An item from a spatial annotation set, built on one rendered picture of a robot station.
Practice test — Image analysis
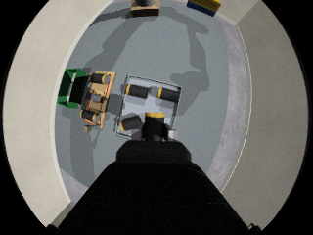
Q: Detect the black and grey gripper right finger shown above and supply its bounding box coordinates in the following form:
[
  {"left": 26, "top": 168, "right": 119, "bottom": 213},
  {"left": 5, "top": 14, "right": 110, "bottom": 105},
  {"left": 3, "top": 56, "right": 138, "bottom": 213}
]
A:
[{"left": 163, "top": 123, "right": 177, "bottom": 141}]

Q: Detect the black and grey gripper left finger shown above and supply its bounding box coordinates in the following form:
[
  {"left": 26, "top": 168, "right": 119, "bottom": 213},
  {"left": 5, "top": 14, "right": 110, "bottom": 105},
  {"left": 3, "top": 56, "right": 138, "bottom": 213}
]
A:
[{"left": 131, "top": 123, "right": 145, "bottom": 141}]

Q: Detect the green open-top box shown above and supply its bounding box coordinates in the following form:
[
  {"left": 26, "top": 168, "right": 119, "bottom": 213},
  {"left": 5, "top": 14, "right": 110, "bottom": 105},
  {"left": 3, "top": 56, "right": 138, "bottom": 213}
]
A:
[{"left": 57, "top": 69, "right": 87, "bottom": 109}]

